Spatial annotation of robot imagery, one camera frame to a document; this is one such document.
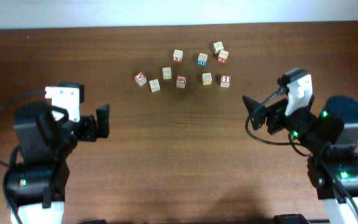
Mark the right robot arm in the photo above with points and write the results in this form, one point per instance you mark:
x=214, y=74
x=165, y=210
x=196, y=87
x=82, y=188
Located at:
x=331, y=140

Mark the red X wooden block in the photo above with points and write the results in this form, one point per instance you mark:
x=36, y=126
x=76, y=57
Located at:
x=177, y=55

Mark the red sided wooden block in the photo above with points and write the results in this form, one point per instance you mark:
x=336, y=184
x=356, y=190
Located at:
x=222, y=56

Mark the blue sided wooden block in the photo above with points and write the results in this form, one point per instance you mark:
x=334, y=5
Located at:
x=202, y=59

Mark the red I wooden block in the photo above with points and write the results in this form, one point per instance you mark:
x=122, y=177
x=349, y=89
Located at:
x=225, y=81

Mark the plain wooden block yellow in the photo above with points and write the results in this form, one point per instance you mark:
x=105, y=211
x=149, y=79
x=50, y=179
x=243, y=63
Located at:
x=167, y=73

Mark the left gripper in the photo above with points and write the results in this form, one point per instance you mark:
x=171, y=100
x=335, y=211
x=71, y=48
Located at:
x=102, y=122

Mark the red A wooden block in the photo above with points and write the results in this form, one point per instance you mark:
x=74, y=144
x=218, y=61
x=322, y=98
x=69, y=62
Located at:
x=140, y=79

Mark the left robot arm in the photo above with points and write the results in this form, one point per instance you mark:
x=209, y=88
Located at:
x=34, y=183

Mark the wooden block red side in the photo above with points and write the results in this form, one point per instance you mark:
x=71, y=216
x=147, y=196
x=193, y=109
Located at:
x=154, y=85

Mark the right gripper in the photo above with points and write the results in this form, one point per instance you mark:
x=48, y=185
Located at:
x=273, y=116

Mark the green R wooden block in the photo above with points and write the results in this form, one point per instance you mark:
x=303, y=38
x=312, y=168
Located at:
x=217, y=47

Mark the red 9 wooden block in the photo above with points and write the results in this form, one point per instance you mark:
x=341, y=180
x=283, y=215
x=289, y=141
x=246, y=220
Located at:
x=181, y=82

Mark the yellow sided wooden block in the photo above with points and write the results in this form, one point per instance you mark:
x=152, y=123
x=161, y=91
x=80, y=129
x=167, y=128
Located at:
x=207, y=78

